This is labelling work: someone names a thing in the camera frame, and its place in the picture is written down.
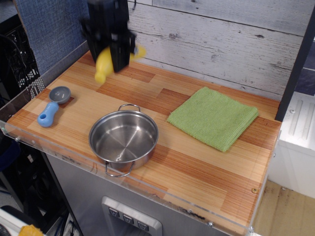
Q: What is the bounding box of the silver dispenser button panel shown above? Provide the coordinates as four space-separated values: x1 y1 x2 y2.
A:
101 196 163 236

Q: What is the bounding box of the blue fabric partition panel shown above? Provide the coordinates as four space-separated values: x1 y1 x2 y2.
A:
14 0 89 75

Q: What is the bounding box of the clear acrylic table guard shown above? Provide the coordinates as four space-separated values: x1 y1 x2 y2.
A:
0 52 281 236

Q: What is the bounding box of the yellow plastic toy banana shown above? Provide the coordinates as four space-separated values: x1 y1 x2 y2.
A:
94 45 146 84

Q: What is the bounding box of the white metal side unit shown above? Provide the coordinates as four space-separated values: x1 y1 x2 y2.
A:
268 92 315 198

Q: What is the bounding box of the black plastic crate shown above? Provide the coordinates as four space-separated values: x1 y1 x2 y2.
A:
0 14 39 103

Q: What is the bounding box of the blue grey ice cream scoop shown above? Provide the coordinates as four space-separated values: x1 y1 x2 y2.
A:
37 86 71 128

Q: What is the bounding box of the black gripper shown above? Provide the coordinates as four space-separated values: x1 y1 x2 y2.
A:
80 0 136 72

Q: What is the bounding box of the yellow object bottom left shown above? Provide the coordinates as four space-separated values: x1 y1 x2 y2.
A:
18 225 44 236

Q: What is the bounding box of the dark right frame post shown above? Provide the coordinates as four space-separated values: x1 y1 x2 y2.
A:
275 7 315 121

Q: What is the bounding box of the stainless steel pot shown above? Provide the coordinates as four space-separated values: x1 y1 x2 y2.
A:
89 104 159 177

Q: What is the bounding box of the green folded cloth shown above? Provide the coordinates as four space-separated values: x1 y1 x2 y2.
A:
167 87 259 152

